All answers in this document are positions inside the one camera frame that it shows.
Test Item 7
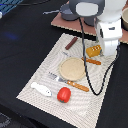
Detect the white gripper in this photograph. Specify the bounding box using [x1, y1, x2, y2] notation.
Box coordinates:
[95, 20, 122, 56]

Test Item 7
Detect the yellow toy bread loaf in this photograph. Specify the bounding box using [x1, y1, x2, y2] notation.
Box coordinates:
[86, 45, 101, 57]

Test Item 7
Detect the brown toy sausage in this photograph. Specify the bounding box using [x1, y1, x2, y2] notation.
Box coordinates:
[65, 37, 78, 50]

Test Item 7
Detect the red toy tomato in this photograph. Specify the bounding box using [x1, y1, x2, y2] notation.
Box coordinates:
[57, 87, 71, 103]

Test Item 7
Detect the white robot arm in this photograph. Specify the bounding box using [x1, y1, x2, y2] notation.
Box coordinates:
[69, 0, 127, 56]

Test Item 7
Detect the beige bowl on burner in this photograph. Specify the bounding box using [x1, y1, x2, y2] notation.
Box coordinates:
[122, 8, 128, 31]

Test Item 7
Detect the large grey pot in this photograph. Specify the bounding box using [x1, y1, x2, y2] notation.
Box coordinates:
[84, 16, 96, 26]

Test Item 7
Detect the brown wooden tray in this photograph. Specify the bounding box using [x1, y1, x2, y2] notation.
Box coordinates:
[50, 0, 128, 44]

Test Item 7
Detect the small grey saucepan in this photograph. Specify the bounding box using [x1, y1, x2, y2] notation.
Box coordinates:
[42, 2, 78, 22]

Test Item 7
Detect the round beige plate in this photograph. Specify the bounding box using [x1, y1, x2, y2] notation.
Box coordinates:
[59, 57, 85, 81]

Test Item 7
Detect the woven beige placemat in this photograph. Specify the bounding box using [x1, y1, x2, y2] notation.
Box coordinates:
[17, 33, 115, 128]

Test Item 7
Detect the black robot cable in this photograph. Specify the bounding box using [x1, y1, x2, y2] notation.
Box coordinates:
[78, 16, 121, 97]

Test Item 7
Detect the knife with wooden handle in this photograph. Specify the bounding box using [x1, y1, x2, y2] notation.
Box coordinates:
[62, 51, 101, 65]

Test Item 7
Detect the fork with wooden handle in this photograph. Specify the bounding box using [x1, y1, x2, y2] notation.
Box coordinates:
[48, 72, 89, 92]

